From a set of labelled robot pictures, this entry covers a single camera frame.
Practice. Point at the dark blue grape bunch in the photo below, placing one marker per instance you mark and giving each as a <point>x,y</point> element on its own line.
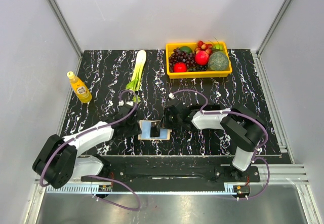
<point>197,68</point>

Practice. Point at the dark green avocado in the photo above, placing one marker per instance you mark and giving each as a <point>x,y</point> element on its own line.
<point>186,49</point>

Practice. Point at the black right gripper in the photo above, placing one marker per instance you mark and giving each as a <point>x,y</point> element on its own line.
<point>164,123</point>

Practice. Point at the aluminium frame rail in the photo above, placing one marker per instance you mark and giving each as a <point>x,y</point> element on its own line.
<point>203,171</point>

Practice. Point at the large red apple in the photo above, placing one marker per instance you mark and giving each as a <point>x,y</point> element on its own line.
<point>201,58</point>

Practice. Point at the red purple grape bunch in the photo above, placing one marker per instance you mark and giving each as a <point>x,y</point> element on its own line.
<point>179,56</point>

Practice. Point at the black credit card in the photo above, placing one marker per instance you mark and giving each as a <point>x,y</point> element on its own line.
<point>154,129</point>

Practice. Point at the yellow plastic fruit bin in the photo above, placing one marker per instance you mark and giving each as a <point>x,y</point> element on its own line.
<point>201,74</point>

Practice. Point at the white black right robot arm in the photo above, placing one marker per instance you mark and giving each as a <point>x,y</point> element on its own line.
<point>242,126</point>

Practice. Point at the red cherry cluster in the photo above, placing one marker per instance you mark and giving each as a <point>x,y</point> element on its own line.
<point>201,46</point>

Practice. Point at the black metal base plate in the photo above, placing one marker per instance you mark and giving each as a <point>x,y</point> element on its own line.
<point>172,159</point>

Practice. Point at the yellow juice bottle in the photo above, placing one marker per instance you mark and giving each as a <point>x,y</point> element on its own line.
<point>79,88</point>

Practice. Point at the green netted melon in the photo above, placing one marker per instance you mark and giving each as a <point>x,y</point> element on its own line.
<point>218,61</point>

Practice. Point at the white slotted cable duct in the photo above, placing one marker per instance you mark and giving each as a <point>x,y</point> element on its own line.
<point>101,188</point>

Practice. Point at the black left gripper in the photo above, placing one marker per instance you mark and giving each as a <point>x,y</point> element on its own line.
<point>136,130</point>

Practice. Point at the green white leek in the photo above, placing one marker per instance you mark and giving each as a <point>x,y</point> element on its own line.
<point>134,84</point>

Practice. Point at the beige leather card holder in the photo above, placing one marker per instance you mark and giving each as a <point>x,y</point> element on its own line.
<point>145,135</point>

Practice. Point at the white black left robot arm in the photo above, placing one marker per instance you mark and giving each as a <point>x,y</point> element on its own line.
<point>60,159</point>

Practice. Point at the bright green apple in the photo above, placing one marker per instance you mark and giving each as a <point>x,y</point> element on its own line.
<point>217,47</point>

